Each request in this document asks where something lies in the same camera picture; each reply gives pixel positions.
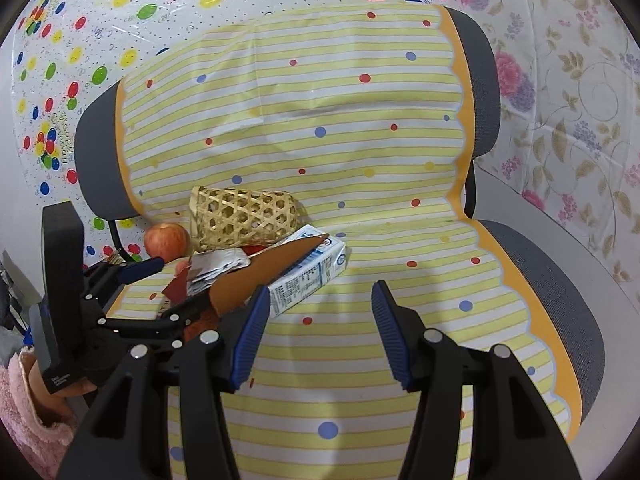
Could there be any floral print plastic sheet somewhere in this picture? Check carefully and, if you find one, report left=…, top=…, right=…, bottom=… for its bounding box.
left=450, top=0, right=640, bottom=306

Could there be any white milk carton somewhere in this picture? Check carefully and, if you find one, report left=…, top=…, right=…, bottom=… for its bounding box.
left=267, top=225, right=348, bottom=318

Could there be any red apple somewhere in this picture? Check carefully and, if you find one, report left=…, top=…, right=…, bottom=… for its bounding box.
left=144, top=223, right=192, bottom=262

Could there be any person's left hand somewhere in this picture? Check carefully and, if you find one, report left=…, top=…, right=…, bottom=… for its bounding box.
left=22, top=352, right=98, bottom=416

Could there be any yellow striped paper mat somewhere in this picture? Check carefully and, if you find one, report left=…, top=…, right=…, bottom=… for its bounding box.
left=114, top=2, right=583, bottom=480

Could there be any grey office chair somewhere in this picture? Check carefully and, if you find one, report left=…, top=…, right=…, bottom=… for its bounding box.
left=74, top=7, right=606, bottom=441

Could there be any balloon print plastic sheet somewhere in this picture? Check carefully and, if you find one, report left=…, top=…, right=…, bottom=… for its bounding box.
left=10, top=0, right=456, bottom=281

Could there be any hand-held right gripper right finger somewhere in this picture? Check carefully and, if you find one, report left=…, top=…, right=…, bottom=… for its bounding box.
left=371, top=280, right=583, bottom=480

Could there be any person's left forearm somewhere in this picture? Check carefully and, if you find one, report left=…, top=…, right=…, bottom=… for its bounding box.
left=0, top=350, right=76, bottom=478

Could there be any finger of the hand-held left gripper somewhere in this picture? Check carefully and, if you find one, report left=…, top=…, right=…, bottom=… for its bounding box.
left=80, top=256, right=166, bottom=306
left=97, top=290, right=221, bottom=348

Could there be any crumpled silver wrapper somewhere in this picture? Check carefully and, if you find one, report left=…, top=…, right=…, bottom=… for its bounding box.
left=187, top=249, right=251, bottom=296

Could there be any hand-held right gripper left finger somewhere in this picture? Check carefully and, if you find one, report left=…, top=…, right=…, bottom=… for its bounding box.
left=60, top=284, right=273, bottom=480

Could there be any woven bamboo basket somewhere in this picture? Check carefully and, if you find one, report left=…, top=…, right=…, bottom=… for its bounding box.
left=189, top=186, right=297, bottom=253

